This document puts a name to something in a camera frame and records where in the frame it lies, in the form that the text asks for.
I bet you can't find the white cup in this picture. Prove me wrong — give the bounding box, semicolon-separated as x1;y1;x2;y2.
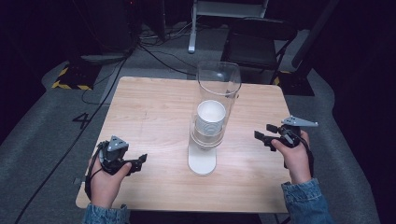
194;99;227;138

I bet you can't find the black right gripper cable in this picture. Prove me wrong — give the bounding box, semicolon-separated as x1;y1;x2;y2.
283;135;316;179

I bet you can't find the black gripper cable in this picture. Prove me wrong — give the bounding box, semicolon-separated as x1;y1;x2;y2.
84;141;109;201
283;135;316;179

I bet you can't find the dark equipment box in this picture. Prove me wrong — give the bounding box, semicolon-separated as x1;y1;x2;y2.
70;0;139;64

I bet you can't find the black folding chair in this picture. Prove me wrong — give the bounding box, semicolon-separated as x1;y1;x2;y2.
219;17;299;86

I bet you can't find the black yellow-striped floor plate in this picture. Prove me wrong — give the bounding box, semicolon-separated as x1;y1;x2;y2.
50;63;103;91
273;70;316;97

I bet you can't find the long black floor cable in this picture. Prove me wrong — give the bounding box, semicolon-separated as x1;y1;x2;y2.
13;55;130;224

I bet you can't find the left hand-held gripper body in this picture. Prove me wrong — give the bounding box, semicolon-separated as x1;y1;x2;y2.
98;134;138;175

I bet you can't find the white desk frame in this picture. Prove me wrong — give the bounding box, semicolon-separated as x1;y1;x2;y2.
187;0;271;54

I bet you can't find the person's right hand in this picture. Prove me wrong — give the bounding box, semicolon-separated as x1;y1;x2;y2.
270;130;313;185

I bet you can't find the clear tube cup dispenser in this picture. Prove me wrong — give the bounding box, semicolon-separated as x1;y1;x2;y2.
187;60;243;177

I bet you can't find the person's left hand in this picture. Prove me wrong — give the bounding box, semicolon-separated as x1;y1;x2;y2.
89;154;134;209

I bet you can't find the black slanted stand pole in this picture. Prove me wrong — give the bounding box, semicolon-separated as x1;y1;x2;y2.
290;0;341;78

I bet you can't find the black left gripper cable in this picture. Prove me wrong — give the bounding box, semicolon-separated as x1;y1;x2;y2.
84;141;109;201

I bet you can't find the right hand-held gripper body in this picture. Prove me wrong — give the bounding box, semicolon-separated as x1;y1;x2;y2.
277;115;319;149

